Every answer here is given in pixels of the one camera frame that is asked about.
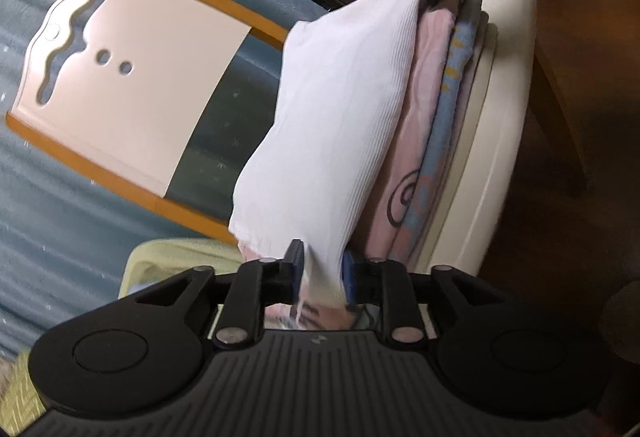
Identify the brown folded garment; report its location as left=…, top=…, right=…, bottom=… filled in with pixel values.
left=440, top=0, right=490, bottom=52

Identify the white orange chair back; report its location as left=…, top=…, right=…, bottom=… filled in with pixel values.
left=5, top=0, right=292, bottom=248

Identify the green covered sofa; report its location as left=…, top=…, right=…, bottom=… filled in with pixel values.
left=0, top=237, right=248, bottom=437

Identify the white ribbed tank top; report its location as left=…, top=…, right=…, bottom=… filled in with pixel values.
left=227, top=0, right=422, bottom=313

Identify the blue folded garment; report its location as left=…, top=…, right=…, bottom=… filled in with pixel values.
left=392, top=9, right=483, bottom=260

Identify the cream stool seat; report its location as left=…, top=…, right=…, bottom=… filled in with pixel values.
left=412, top=0, right=540, bottom=278

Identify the pink printed cloth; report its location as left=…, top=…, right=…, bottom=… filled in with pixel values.
left=262, top=299, right=383, bottom=333

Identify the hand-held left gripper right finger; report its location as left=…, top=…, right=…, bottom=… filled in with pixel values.
left=341, top=251, right=506, bottom=348

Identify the blue fleece blanket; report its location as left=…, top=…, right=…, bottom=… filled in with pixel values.
left=0, top=0, right=331, bottom=368

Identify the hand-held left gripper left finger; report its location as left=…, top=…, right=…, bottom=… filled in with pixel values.
left=135, top=239, right=306, bottom=350

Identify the pink folded garment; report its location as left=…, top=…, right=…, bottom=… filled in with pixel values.
left=350, top=7, right=463, bottom=263

